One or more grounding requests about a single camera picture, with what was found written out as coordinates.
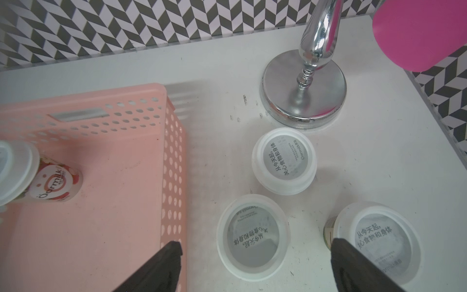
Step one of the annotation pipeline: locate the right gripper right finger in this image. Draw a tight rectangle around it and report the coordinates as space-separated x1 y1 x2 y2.
331 238 404 292

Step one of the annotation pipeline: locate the pink plastic basket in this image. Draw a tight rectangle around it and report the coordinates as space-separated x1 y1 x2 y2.
1 83 187 292

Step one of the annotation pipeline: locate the red label yogurt cup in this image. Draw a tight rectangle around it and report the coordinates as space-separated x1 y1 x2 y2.
1 141 83 206

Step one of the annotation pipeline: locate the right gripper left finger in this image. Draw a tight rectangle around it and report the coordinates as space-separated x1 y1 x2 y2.
114 241 182 292

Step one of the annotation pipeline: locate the yogurt cup near stand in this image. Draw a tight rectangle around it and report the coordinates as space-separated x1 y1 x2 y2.
252 127 317 196

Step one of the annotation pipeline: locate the beige label yogurt cup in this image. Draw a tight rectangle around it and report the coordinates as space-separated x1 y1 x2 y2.
216 194 291 282

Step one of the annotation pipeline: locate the yogurt cup left edge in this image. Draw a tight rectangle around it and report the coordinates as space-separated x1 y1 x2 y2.
323 201 423 285

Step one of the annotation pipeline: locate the magenta plastic wine glass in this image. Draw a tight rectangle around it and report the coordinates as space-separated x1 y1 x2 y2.
372 0 467 72

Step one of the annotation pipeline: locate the silver metal cup stand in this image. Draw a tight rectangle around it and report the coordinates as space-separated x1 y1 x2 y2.
260 0 347 129

